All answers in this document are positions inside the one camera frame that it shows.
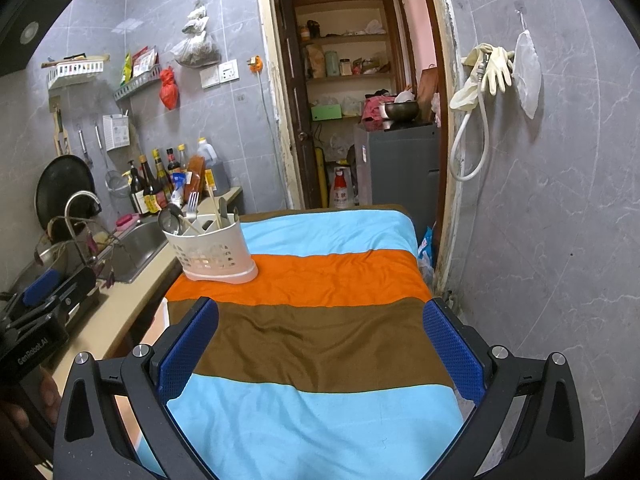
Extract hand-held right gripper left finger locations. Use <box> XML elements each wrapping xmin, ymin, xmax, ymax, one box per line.
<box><xmin>52</xmin><ymin>296</ymin><xmax>221</xmax><ymax>480</ymax></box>

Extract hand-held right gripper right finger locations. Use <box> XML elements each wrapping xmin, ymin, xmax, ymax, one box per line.
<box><xmin>421</xmin><ymin>297</ymin><xmax>587</xmax><ymax>480</ymax></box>

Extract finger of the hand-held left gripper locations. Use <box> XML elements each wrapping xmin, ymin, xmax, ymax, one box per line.
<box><xmin>10</xmin><ymin>267</ymin><xmax>65</xmax><ymax>313</ymax></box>
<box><xmin>12</xmin><ymin>266</ymin><xmax>99</xmax><ymax>332</ymax></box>

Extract white utensil caddy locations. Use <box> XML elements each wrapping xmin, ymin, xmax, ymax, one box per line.
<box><xmin>161</xmin><ymin>212</ymin><xmax>260</xmax><ymax>283</ymax></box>

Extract large metal spoon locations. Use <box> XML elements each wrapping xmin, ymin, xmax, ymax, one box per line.
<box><xmin>158</xmin><ymin>207</ymin><xmax>206</xmax><ymax>237</ymax></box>

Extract person's left hand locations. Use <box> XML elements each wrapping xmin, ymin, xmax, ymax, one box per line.
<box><xmin>0</xmin><ymin>364</ymin><xmax>63</xmax><ymax>442</ymax></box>

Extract steel pot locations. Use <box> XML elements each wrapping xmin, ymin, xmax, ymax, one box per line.
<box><xmin>20</xmin><ymin>240</ymin><xmax>83</xmax><ymax>283</ymax></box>

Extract peach red towel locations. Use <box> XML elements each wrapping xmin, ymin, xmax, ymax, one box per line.
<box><xmin>111</xmin><ymin>297</ymin><xmax>171</xmax><ymax>443</ymax></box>

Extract withered plant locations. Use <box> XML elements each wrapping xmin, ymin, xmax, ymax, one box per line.
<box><xmin>32</xmin><ymin>215</ymin><xmax>133</xmax><ymax>288</ymax></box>

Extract beige kitchen counter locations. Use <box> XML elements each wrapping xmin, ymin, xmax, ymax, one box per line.
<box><xmin>45</xmin><ymin>186</ymin><xmax>246</xmax><ymax>396</ymax></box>

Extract steel sink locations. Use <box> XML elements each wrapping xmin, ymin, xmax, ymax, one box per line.
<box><xmin>95</xmin><ymin>215</ymin><xmax>173</xmax><ymax>285</ymax></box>

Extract chrome faucet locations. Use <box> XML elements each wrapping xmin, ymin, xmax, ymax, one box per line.
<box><xmin>64</xmin><ymin>191</ymin><xmax>103</xmax><ymax>261</ymax></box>

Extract black wok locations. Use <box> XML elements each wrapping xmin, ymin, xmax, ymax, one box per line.
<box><xmin>35</xmin><ymin>155</ymin><xmax>97</xmax><ymax>241</ymax></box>

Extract blue plastic bag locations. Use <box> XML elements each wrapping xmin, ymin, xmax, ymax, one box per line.
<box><xmin>417</xmin><ymin>225</ymin><xmax>437</xmax><ymax>267</ymax></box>

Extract yellow label sauce bottle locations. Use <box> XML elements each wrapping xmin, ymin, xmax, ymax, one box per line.
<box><xmin>151</xmin><ymin>149</ymin><xmax>173</xmax><ymax>208</ymax></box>
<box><xmin>138</xmin><ymin>154</ymin><xmax>163</xmax><ymax>213</ymax></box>

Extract striped blanket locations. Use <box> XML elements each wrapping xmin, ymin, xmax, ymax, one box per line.
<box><xmin>132</xmin><ymin>204</ymin><xmax>476</xmax><ymax>480</ymax></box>

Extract metal peeler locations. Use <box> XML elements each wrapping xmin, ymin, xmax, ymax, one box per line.
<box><xmin>77</xmin><ymin>127</ymin><xmax>95</xmax><ymax>168</ymax></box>

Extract blue white seasoning packet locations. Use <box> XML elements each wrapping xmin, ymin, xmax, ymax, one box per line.
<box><xmin>169</xmin><ymin>172</ymin><xmax>188</xmax><ymax>206</ymax></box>

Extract orange seasoning packet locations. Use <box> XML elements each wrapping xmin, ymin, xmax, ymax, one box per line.
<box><xmin>184</xmin><ymin>155</ymin><xmax>207</xmax><ymax>206</ymax></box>

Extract cooking oil jug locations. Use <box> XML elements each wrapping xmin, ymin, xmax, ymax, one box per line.
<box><xmin>196</xmin><ymin>137</ymin><xmax>232</xmax><ymax>195</ymax></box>

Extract grey washing machine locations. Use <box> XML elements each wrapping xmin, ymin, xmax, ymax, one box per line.
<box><xmin>352</xmin><ymin>122</ymin><xmax>443</xmax><ymax>241</ymax></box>

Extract yellow roll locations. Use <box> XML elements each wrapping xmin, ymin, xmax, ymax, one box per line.
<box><xmin>314</xmin><ymin>145</ymin><xmax>326</xmax><ymax>208</ymax></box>

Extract red plastic bag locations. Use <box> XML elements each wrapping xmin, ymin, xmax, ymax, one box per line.
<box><xmin>159</xmin><ymin>66</ymin><xmax>180</xmax><ymax>111</ymax></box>

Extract red snack packet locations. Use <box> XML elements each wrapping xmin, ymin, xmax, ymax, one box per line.
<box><xmin>131</xmin><ymin>46</ymin><xmax>158</xmax><ymax>78</ymax></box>

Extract metal bowl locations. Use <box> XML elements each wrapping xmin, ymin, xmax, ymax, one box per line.
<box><xmin>380</xmin><ymin>100</ymin><xmax>420</xmax><ymax>122</ymax></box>

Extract pink cloth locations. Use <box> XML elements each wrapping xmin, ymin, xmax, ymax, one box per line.
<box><xmin>361</xmin><ymin>95</ymin><xmax>396</xmax><ymax>125</ymax></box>

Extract cream rubber glove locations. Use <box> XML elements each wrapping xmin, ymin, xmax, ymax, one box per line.
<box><xmin>449</xmin><ymin>44</ymin><xmax>493</xmax><ymax>112</ymax></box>
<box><xmin>482</xmin><ymin>46</ymin><xmax>516</xmax><ymax>96</ymax></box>

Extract brown door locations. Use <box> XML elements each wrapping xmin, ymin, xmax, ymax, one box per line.
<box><xmin>275</xmin><ymin>0</ymin><xmax>321</xmax><ymax>211</ymax></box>

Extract brown wooden board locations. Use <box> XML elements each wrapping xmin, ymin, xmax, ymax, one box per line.
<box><xmin>417</xmin><ymin>65</ymin><xmax>440</xmax><ymax>121</ymax></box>

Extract green box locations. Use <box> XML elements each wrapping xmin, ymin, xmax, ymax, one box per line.
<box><xmin>311</xmin><ymin>102</ymin><xmax>345</xmax><ymax>122</ymax></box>

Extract black range hood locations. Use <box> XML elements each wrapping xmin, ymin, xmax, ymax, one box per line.
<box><xmin>0</xmin><ymin>0</ymin><xmax>86</xmax><ymax>78</ymax></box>

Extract clear bag of dried goods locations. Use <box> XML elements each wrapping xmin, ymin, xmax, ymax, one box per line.
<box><xmin>171</xmin><ymin>2</ymin><xmax>222</xmax><ymax>68</ymax></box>

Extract clear plastic bag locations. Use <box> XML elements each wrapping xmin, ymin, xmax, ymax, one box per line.
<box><xmin>514</xmin><ymin>7</ymin><xmax>543</xmax><ymax>120</ymax></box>

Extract wooden shelf unit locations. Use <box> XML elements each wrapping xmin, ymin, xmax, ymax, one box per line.
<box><xmin>292</xmin><ymin>0</ymin><xmax>401</xmax><ymax>126</ymax></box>

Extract wire strainer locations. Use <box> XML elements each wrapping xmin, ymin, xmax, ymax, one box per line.
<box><xmin>94</xmin><ymin>122</ymin><xmax>132</xmax><ymax>196</ymax></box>

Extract white wall utensil holder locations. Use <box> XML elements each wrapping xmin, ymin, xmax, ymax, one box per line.
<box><xmin>102</xmin><ymin>112</ymin><xmax>131</xmax><ymax>152</ymax></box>

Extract white hose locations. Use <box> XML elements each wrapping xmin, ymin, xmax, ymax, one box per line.
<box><xmin>447</xmin><ymin>57</ymin><xmax>493</xmax><ymax>182</ymax></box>

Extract metal wall shelf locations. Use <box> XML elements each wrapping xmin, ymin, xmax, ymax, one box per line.
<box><xmin>113</xmin><ymin>65</ymin><xmax>163</xmax><ymax>102</ymax></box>

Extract white wall basket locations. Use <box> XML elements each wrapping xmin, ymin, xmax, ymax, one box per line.
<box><xmin>46</xmin><ymin>60</ymin><xmax>108</xmax><ymax>92</ymax></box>

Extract wooden door frame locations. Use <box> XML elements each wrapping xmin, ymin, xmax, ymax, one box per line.
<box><xmin>252</xmin><ymin>0</ymin><xmax>463</xmax><ymax>301</ymax></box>

